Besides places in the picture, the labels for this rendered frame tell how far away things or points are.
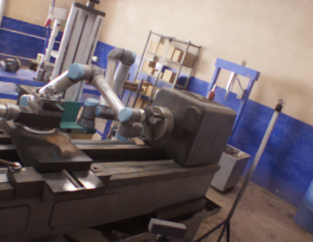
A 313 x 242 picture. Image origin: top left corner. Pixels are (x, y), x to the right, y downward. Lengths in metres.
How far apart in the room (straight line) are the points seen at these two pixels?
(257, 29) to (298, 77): 1.21
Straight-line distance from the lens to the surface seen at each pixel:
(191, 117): 2.13
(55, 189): 1.39
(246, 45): 5.85
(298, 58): 5.43
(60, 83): 2.25
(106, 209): 1.87
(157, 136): 2.12
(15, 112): 1.52
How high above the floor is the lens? 1.59
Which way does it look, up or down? 13 degrees down
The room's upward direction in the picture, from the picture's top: 19 degrees clockwise
